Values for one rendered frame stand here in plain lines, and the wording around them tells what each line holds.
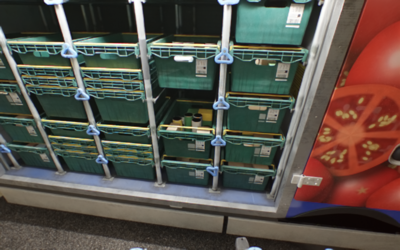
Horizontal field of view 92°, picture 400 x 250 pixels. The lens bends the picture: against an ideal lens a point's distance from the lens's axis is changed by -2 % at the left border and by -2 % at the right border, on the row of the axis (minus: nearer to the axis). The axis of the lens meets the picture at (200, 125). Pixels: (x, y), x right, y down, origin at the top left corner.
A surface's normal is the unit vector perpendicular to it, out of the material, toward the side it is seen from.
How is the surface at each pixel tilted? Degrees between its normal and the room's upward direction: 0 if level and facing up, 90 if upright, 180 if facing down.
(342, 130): 90
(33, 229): 0
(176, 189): 0
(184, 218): 90
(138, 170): 92
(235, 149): 94
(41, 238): 0
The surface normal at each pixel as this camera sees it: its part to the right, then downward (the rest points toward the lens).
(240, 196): 0.01, -0.86
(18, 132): -0.13, 0.53
